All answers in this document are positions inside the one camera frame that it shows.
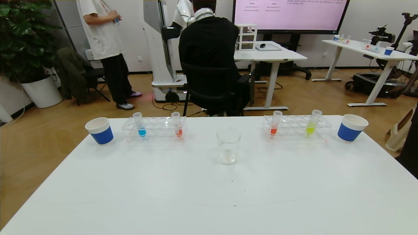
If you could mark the white drawer organizer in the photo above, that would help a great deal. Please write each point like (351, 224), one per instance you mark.
(246, 25)

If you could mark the white robot column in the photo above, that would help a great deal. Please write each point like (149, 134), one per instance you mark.
(156, 49)

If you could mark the blue paper cup white rim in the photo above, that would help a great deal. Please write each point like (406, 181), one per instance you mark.
(102, 133)
(349, 130)

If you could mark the black tripod stand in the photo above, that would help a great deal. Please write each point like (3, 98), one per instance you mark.
(406, 23)

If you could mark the black folding chair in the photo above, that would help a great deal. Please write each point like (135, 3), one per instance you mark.
(96, 72)

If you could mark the clear glass beaker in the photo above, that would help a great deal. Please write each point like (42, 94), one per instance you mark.
(228, 153)

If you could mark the test tube with yellow liquid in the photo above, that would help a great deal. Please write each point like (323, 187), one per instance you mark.
(310, 129)

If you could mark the large wall display screen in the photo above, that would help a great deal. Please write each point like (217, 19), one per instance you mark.
(294, 16)

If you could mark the grey tablet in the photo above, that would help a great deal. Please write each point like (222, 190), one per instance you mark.
(271, 47)

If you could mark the white plant pot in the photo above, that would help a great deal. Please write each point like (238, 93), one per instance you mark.
(42, 93)

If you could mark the black display stand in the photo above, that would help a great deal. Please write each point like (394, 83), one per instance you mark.
(294, 39)

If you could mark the white drawer cabinet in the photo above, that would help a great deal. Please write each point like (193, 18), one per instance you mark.
(88, 54)

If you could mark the black camera rig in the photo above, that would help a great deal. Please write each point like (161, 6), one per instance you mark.
(380, 34)

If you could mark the beige plastic stool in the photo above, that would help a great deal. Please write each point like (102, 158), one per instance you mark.
(399, 132)

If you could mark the clear acrylic test tube rack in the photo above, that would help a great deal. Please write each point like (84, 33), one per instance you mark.
(294, 127)
(156, 125)

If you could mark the small glass beaker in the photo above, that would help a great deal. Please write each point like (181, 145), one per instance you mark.
(364, 43)

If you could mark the test tube with orange liquid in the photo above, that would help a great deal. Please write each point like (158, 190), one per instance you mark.
(273, 130)
(178, 131)

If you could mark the small test tube rack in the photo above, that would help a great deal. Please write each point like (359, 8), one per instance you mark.
(374, 48)
(344, 40)

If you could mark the test tube with blue liquid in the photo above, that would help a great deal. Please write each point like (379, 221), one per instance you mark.
(141, 130)

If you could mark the black office chair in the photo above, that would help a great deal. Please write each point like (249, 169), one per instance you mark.
(205, 88)

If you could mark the green leafy plant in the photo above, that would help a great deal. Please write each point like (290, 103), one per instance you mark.
(23, 39)

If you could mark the white humanoid robot arm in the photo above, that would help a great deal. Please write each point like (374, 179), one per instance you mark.
(183, 13)

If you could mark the person in white t-shirt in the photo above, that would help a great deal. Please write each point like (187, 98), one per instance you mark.
(104, 36)

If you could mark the white neck massager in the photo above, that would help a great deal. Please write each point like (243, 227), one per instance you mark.
(204, 12)

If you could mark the person in black sweater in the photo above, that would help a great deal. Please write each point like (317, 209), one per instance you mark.
(209, 42)

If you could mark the dark green jacket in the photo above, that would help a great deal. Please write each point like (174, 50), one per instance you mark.
(72, 75)

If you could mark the white standing desk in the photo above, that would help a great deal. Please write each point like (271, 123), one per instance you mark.
(359, 46)
(287, 54)

